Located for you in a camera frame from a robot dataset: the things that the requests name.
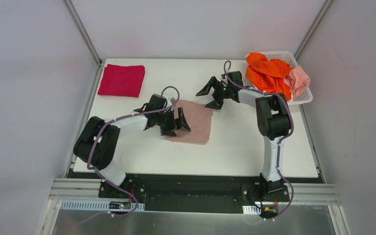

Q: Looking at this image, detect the beige pink printed t-shirt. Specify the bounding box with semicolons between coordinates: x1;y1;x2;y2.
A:
164;99;213;145

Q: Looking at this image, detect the orange t-shirt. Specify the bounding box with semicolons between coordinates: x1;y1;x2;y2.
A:
245;52;293;101

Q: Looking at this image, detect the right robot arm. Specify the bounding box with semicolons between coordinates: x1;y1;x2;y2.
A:
196;71;294;201

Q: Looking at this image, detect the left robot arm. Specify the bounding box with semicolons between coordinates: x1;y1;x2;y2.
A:
73;94;191;198

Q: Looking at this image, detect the folded red t-shirt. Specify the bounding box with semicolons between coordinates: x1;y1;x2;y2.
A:
97;64;145;97

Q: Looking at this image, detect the light pink t-shirt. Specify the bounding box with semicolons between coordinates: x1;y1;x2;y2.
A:
284;66;311;98

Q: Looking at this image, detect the white plastic laundry basket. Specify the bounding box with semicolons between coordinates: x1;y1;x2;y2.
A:
254;51;313;105

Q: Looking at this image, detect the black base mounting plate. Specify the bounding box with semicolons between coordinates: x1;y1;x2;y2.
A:
97;173;290;214

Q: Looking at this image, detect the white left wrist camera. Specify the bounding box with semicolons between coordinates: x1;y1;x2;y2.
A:
169;97;178;105

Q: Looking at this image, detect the right corner aluminium post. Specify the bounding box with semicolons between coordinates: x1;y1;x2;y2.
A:
294;0;335;60

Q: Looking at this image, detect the corner aluminium post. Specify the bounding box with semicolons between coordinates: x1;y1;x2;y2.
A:
62;0;102;67
294;0;335;60

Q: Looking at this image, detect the aluminium frame rail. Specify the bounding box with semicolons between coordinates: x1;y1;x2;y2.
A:
38;174;350;235

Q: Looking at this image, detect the left corner aluminium post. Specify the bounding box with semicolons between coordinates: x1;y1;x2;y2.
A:
62;0;102;67

